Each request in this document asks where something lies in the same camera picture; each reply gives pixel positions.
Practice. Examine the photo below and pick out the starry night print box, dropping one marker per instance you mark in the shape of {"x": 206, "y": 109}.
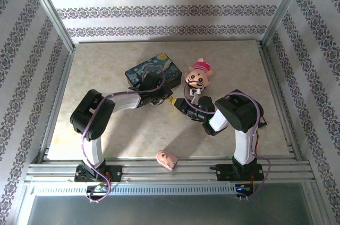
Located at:
{"x": 159, "y": 62}

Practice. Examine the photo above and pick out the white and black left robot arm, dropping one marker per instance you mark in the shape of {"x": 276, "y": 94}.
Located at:
{"x": 125, "y": 101}

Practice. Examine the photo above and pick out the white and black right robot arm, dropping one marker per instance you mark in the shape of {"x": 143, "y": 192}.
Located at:
{"x": 244, "y": 145}

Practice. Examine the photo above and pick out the pink plush doll head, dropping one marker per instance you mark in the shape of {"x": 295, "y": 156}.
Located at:
{"x": 197, "y": 77}

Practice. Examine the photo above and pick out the pink plastic toy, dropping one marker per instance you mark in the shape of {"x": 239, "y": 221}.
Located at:
{"x": 166, "y": 159}

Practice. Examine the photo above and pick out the small connector board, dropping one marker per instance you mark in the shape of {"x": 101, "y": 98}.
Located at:
{"x": 97, "y": 188}
{"x": 244, "y": 189}

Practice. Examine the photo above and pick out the grey metal sheet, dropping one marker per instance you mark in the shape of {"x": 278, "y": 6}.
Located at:
{"x": 170, "y": 211}

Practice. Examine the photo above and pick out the aluminium extrusion frame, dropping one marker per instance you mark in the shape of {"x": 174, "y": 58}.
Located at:
{"x": 186, "y": 167}

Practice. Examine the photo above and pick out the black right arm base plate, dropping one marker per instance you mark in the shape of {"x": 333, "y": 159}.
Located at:
{"x": 225, "y": 173}

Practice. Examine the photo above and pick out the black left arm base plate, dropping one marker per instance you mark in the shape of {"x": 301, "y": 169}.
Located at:
{"x": 114, "y": 173}

